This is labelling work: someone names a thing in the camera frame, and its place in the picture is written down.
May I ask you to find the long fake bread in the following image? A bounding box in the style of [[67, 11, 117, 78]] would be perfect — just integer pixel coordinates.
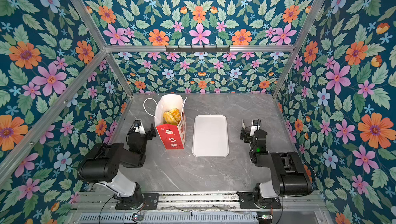
[[163, 111, 178, 126]]

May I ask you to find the red white paper bag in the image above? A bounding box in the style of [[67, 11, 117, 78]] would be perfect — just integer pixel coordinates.
[[143, 94, 187, 150]]

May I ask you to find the round fake bread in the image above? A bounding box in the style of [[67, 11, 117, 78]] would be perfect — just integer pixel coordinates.
[[169, 108, 182, 123]]

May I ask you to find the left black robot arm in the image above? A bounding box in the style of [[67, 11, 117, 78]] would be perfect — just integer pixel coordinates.
[[78, 120, 158, 210]]

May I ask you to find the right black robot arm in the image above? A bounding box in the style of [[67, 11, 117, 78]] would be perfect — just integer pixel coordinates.
[[240, 126, 313, 209]]

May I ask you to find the white rectangular tray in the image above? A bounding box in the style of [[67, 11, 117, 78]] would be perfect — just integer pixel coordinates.
[[192, 115, 229, 158]]

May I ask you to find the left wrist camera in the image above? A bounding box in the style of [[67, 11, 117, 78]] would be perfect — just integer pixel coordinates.
[[132, 120, 146, 135]]

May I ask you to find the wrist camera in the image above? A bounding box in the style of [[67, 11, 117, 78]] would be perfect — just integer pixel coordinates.
[[132, 120, 146, 135], [250, 119, 262, 136]]

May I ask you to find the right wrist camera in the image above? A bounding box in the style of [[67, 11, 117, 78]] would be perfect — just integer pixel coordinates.
[[250, 119, 262, 136]]

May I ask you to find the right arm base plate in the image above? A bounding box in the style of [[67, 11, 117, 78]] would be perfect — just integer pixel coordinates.
[[236, 192, 282, 210]]

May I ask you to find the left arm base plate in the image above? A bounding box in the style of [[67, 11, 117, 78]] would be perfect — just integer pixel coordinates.
[[115, 193, 159, 210]]

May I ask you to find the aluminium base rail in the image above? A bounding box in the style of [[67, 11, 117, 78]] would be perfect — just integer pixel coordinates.
[[71, 191, 327, 212]]

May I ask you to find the black hook rail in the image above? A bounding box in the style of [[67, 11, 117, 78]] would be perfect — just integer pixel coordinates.
[[165, 45, 231, 53]]

